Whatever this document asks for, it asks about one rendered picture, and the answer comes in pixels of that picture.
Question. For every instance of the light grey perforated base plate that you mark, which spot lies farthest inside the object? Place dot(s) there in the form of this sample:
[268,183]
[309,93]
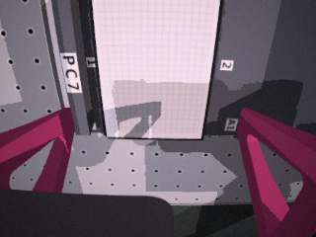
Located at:
[182,172]

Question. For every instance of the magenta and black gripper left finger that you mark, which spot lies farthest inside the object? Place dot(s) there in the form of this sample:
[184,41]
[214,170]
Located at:
[19,144]

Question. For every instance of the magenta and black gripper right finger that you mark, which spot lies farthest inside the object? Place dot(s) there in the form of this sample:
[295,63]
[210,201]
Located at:
[296,147]

